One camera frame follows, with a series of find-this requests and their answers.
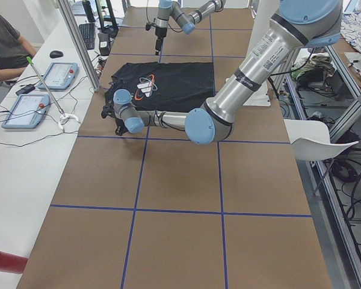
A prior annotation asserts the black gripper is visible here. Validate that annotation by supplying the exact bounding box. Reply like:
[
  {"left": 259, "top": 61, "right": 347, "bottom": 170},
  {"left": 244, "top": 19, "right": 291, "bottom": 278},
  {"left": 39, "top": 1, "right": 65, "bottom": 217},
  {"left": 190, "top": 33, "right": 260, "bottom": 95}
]
[
  {"left": 101, "top": 104, "right": 128, "bottom": 134},
  {"left": 155, "top": 27, "right": 167, "bottom": 55}
]

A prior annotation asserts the black graphic t-shirt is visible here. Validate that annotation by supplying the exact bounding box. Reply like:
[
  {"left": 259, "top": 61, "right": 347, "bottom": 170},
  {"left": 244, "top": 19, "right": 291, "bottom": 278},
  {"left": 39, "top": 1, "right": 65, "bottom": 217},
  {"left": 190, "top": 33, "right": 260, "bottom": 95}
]
[{"left": 105, "top": 62, "right": 215, "bottom": 113}]

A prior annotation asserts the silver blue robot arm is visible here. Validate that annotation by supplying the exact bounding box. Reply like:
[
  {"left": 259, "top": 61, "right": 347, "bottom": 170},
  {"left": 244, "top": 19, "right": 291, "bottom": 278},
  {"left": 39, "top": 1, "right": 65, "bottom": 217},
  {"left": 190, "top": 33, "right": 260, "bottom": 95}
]
[
  {"left": 153, "top": 0, "right": 226, "bottom": 55},
  {"left": 101, "top": 1, "right": 342, "bottom": 145}
]

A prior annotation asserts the green tipped reach stick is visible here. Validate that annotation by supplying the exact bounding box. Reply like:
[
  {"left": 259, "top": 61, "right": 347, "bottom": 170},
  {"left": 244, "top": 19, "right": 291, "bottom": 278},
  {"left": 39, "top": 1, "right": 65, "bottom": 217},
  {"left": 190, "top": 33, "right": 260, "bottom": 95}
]
[{"left": 26, "top": 57, "right": 81, "bottom": 132}]

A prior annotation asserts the far teach pendant tablet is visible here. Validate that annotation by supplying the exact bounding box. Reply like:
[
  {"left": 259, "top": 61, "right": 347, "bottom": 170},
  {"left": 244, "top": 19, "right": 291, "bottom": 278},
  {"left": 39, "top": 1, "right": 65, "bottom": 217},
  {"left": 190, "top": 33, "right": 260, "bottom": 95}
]
[{"left": 43, "top": 62, "right": 79, "bottom": 90}]

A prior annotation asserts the teach pendant tablet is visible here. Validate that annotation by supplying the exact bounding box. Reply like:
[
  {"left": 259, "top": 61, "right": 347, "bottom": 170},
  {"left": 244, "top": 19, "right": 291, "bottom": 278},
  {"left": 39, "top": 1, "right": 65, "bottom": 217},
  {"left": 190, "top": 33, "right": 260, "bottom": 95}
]
[
  {"left": 43, "top": 62, "right": 79, "bottom": 90},
  {"left": 1, "top": 94, "right": 50, "bottom": 129}
]

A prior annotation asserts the black keyboard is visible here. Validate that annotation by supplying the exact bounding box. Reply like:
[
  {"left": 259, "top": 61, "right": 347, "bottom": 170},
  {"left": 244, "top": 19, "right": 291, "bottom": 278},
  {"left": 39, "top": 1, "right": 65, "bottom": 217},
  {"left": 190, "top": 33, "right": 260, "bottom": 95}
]
[{"left": 78, "top": 23, "right": 95, "bottom": 50}]

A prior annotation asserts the black computer mouse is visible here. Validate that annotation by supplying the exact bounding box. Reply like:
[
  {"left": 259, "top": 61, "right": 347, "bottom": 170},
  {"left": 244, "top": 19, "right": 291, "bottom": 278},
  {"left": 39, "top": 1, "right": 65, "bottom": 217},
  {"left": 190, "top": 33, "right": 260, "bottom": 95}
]
[{"left": 49, "top": 50, "right": 64, "bottom": 59}]

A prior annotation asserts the near teach pendant tablet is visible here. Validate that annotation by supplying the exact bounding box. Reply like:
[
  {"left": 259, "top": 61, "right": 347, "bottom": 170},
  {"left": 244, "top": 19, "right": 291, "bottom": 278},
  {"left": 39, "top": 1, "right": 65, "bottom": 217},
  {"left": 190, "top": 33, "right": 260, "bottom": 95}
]
[{"left": 1, "top": 94, "right": 50, "bottom": 129}]

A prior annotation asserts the seated person grey shirt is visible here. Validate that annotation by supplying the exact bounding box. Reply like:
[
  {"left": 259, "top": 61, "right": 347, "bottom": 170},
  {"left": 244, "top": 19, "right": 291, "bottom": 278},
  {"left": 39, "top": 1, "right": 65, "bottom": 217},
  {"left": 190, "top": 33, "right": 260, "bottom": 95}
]
[{"left": 0, "top": 15, "right": 36, "bottom": 81}]

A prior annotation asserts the red fire extinguisher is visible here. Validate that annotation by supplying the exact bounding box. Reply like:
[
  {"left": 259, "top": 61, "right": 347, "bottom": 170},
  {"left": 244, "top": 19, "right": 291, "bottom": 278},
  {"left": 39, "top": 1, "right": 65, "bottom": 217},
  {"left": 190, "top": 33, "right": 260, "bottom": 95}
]
[{"left": 0, "top": 251, "right": 28, "bottom": 274}]

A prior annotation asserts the blue white patterned cloth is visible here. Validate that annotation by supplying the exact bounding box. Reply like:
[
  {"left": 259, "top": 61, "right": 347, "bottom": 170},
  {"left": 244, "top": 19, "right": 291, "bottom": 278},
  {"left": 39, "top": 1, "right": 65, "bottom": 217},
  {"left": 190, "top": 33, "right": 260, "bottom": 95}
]
[{"left": 341, "top": 12, "right": 361, "bottom": 52}]

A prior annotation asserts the aluminium frame post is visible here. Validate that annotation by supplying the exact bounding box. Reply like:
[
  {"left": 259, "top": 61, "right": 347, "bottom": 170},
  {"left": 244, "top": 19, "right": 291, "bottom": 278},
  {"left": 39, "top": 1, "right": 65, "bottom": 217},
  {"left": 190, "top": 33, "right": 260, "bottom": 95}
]
[{"left": 57, "top": 0, "right": 100, "bottom": 92}]

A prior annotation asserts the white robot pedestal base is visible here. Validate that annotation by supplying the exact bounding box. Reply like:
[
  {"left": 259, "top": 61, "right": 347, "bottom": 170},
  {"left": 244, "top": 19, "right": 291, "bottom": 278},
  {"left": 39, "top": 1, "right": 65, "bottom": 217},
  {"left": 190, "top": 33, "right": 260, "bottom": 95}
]
[{"left": 242, "top": 0, "right": 271, "bottom": 107}]

